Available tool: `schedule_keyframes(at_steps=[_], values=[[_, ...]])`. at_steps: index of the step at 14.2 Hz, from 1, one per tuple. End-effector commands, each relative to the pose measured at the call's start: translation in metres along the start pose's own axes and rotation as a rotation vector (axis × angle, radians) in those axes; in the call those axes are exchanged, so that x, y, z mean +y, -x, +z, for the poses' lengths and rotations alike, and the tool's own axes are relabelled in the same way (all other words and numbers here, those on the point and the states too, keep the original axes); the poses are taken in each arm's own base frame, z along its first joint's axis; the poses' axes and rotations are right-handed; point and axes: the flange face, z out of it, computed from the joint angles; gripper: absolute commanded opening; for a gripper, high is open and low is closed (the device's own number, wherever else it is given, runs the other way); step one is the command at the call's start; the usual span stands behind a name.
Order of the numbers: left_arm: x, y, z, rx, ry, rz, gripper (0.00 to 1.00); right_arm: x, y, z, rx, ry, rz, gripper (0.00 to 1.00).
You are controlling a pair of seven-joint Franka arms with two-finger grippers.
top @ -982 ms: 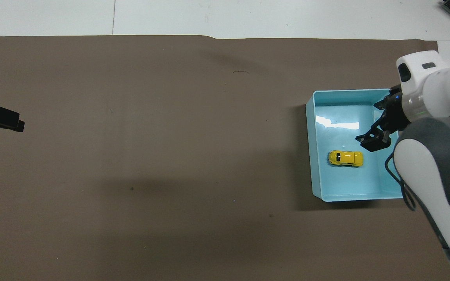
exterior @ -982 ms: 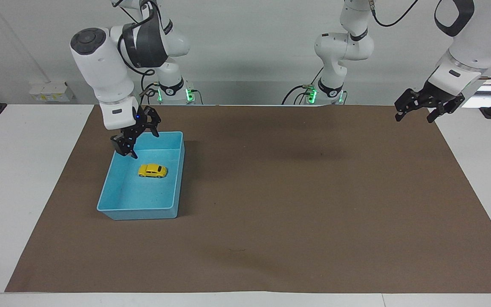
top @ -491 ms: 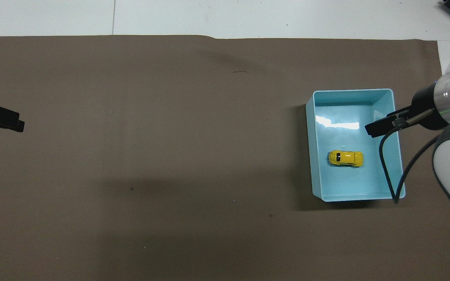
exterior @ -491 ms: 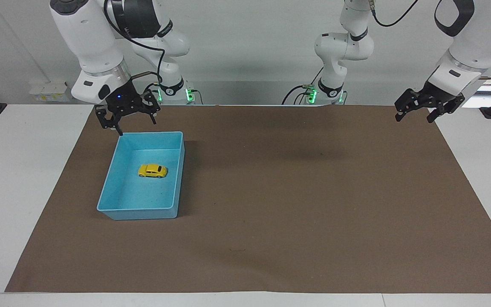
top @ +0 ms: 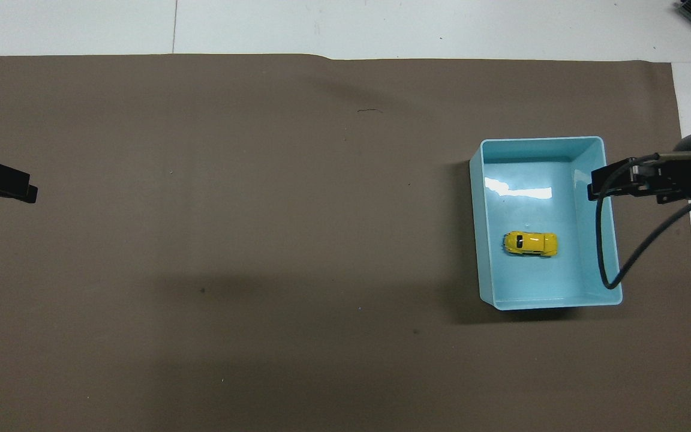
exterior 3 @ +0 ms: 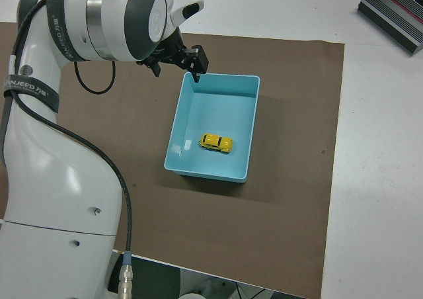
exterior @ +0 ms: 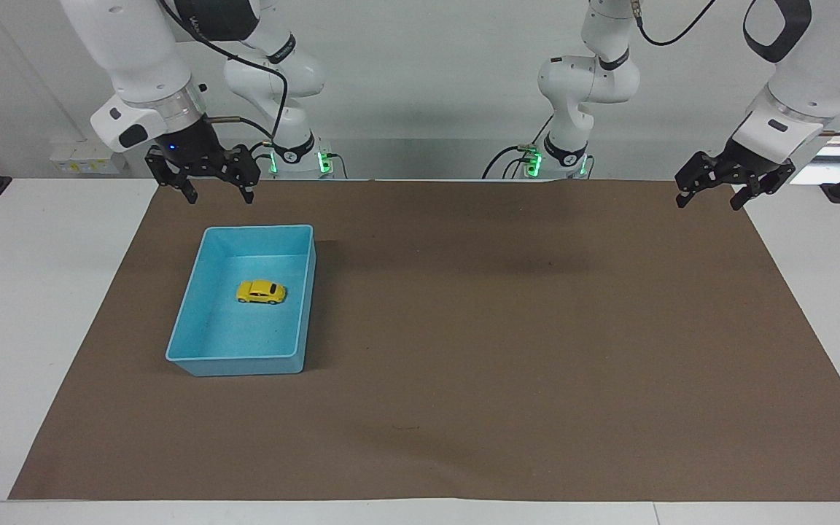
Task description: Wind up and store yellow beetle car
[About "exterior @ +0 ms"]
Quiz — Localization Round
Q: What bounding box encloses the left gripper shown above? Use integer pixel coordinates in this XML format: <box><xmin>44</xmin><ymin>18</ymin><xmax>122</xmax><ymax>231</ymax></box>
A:
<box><xmin>674</xmin><ymin>138</ymin><xmax>797</xmax><ymax>213</ymax></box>

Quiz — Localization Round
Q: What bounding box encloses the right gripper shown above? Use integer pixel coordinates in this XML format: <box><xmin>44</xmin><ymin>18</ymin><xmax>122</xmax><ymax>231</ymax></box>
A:
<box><xmin>145</xmin><ymin>118</ymin><xmax>261</xmax><ymax>206</ymax></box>

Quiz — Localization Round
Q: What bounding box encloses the yellow toy beetle car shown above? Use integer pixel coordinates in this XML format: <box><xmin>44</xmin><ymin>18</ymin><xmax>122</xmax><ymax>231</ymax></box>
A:
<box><xmin>236</xmin><ymin>279</ymin><xmax>288</xmax><ymax>306</ymax></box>

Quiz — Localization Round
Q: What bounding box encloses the white socket strip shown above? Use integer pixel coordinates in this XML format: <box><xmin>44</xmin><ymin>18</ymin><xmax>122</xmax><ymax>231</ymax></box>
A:
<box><xmin>50</xmin><ymin>149</ymin><xmax>127</xmax><ymax>175</ymax></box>

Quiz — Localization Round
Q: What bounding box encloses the blue plastic tray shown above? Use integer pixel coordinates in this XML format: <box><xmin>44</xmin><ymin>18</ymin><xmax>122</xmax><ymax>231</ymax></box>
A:
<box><xmin>166</xmin><ymin>225</ymin><xmax>317</xmax><ymax>378</ymax></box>

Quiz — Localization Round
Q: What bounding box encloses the black cable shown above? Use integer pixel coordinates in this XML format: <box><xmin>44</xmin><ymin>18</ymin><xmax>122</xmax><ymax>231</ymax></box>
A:
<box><xmin>633</xmin><ymin>0</ymin><xmax>718</xmax><ymax>47</ymax></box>
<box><xmin>157</xmin><ymin>0</ymin><xmax>290</xmax><ymax>158</ymax></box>
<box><xmin>531</xmin><ymin>114</ymin><xmax>556</xmax><ymax>151</ymax></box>
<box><xmin>482</xmin><ymin>144</ymin><xmax>532</xmax><ymax>180</ymax></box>

